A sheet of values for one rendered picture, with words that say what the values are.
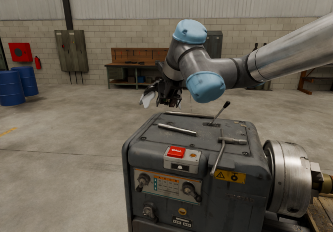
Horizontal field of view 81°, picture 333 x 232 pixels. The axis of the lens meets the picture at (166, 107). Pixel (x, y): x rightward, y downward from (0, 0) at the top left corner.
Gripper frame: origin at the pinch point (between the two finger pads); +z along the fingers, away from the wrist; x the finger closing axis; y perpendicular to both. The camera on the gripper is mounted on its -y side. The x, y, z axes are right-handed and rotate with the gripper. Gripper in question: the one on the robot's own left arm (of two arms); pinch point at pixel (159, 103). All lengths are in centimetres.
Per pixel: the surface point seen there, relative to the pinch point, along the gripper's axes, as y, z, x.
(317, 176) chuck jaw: 29, 3, 64
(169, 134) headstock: 3.6, 19.5, 8.7
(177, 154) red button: 17.7, 6.7, 6.8
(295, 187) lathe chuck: 33, 4, 51
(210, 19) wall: -544, 277, 291
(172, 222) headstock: 38, 38, 11
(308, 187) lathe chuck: 33, 2, 55
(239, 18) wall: -528, 246, 379
